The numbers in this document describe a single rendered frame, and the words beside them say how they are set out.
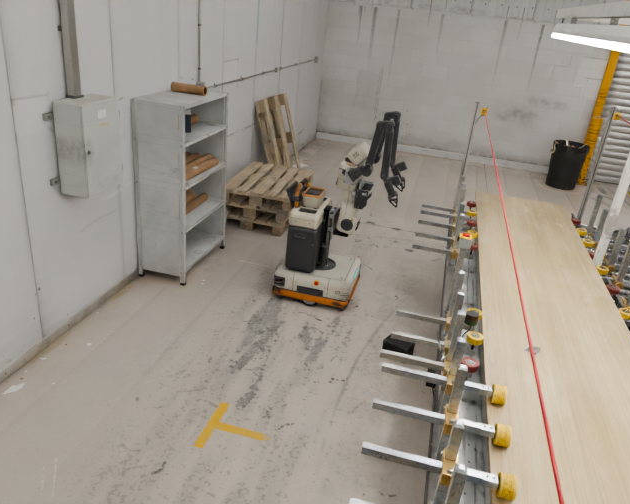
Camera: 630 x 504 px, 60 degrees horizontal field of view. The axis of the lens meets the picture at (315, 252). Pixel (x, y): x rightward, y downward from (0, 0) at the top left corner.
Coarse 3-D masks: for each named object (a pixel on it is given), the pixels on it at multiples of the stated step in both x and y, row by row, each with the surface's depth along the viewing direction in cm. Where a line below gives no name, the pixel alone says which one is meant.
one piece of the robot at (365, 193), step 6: (360, 186) 431; (366, 186) 442; (372, 186) 444; (354, 192) 434; (360, 192) 431; (366, 192) 430; (360, 198) 433; (366, 198) 432; (354, 204) 436; (360, 204) 435
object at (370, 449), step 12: (372, 444) 191; (384, 456) 189; (396, 456) 187; (408, 456) 188; (420, 456) 188; (420, 468) 187; (432, 468) 185; (468, 468) 185; (468, 480) 184; (480, 480) 182; (492, 480) 181
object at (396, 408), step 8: (376, 400) 213; (384, 400) 213; (376, 408) 213; (384, 408) 212; (392, 408) 211; (400, 408) 210; (408, 408) 210; (416, 408) 211; (408, 416) 210; (416, 416) 209; (424, 416) 208; (432, 416) 208; (440, 416) 208; (440, 424) 208; (464, 424) 205; (472, 424) 206; (480, 424) 206; (472, 432) 206; (480, 432) 204; (488, 432) 203
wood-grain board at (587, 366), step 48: (480, 192) 506; (480, 240) 395; (528, 240) 405; (576, 240) 414; (480, 288) 326; (528, 288) 330; (576, 288) 337; (576, 336) 284; (624, 336) 289; (528, 384) 242; (576, 384) 245; (624, 384) 249; (528, 432) 213; (576, 432) 216; (624, 432) 219; (528, 480) 191; (576, 480) 193; (624, 480) 195
